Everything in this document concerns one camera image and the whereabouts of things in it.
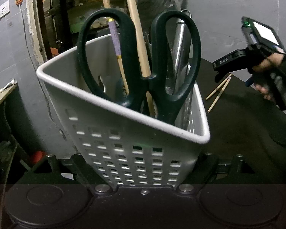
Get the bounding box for white perforated plastic utensil basket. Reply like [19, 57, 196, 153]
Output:
[36, 48, 210, 187]

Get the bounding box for grey metal cylindrical tool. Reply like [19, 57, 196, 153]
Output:
[166, 19, 191, 95]

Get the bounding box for black handled kitchen scissors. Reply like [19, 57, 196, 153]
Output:
[77, 9, 201, 125]

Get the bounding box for wooden chopstick purple band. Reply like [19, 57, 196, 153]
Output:
[108, 18, 129, 95]

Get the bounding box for person's right hand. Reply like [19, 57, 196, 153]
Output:
[252, 53, 284, 103]

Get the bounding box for wooden side counter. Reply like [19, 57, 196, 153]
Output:
[0, 79, 17, 105]

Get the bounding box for white wall switch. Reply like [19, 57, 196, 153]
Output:
[0, 0, 10, 19]

